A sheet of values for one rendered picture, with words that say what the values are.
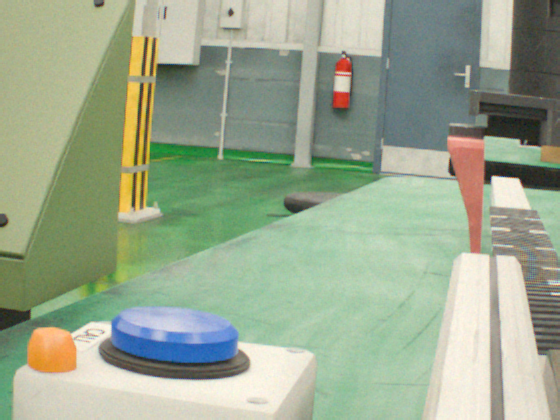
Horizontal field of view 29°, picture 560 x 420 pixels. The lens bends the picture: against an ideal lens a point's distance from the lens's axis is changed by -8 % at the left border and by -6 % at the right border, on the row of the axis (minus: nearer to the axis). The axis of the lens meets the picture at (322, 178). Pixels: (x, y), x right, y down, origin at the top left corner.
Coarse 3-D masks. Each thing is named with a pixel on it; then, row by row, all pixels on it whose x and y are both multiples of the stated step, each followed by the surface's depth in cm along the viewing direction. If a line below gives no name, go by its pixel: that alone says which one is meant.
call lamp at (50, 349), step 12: (36, 336) 31; (48, 336) 31; (60, 336) 31; (36, 348) 31; (48, 348) 31; (60, 348) 31; (72, 348) 31; (36, 360) 31; (48, 360) 31; (60, 360) 31; (72, 360) 31; (60, 372) 31
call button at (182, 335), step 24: (120, 312) 34; (144, 312) 34; (168, 312) 35; (192, 312) 35; (120, 336) 33; (144, 336) 32; (168, 336) 32; (192, 336) 33; (216, 336) 33; (168, 360) 32; (192, 360) 32; (216, 360) 33
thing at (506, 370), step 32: (480, 256) 44; (512, 256) 44; (448, 288) 38; (480, 288) 37; (512, 288) 37; (448, 320) 32; (480, 320) 32; (512, 320) 32; (448, 352) 27; (480, 352) 28; (512, 352) 28; (448, 384) 24; (480, 384) 24; (512, 384) 24; (544, 384) 40; (448, 416) 22; (480, 416) 22; (512, 416) 22; (544, 416) 22
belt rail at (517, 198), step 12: (492, 180) 152; (504, 180) 154; (516, 180) 156; (492, 192) 141; (504, 192) 136; (516, 192) 137; (492, 204) 139; (504, 204) 121; (516, 204) 122; (528, 204) 123
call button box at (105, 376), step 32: (96, 352) 34; (256, 352) 36; (288, 352) 37; (32, 384) 31; (64, 384) 31; (96, 384) 31; (128, 384) 31; (160, 384) 31; (192, 384) 32; (224, 384) 32; (256, 384) 32; (288, 384) 33; (32, 416) 31; (64, 416) 31; (96, 416) 31; (128, 416) 30; (160, 416) 30; (192, 416) 30; (224, 416) 30; (256, 416) 30; (288, 416) 32
